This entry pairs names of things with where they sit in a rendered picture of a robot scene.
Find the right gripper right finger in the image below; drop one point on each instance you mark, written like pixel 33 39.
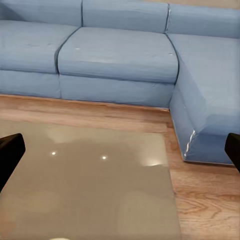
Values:
pixel 232 148

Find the sofa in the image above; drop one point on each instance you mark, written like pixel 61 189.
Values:
pixel 180 58

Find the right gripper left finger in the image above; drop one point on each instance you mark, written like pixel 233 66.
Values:
pixel 12 149

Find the coffee table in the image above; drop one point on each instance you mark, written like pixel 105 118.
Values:
pixel 86 183

